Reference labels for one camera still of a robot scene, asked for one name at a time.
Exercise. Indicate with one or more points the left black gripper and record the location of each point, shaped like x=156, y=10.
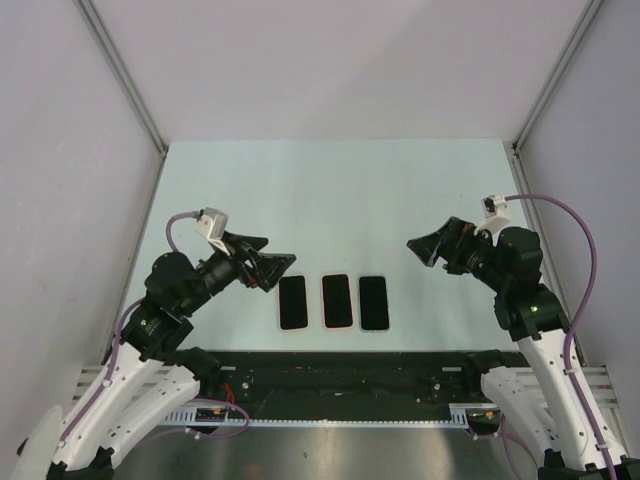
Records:
x=265, y=268

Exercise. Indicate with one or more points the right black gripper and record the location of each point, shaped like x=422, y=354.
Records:
x=448, y=243

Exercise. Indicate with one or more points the blue phone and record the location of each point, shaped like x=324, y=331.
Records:
x=292, y=302
x=374, y=302

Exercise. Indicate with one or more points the clear phone case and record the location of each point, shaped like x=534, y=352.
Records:
x=359, y=320

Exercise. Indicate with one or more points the pink phone case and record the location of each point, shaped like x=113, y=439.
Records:
x=323, y=320

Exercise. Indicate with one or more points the black phone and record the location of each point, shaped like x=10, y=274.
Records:
x=337, y=300

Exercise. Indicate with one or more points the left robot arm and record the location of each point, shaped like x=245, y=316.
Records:
x=147, y=375

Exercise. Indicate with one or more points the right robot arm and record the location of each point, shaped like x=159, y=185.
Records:
x=563, y=429

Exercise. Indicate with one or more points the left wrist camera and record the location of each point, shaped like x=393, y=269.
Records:
x=211, y=225

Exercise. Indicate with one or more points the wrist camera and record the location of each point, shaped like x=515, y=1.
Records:
x=496, y=215
x=211, y=225

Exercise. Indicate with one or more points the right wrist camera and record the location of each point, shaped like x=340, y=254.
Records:
x=496, y=215

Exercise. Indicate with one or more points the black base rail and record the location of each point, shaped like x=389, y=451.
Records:
x=356, y=386

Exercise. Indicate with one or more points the right aluminium frame post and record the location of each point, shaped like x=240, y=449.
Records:
x=578, y=35

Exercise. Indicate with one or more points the aluminium frame post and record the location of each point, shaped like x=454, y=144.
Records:
x=106, y=44
x=578, y=35

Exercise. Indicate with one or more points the white cable duct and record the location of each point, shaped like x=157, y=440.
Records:
x=454, y=417

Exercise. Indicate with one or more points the left aluminium frame post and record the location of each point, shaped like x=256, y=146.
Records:
x=106, y=44

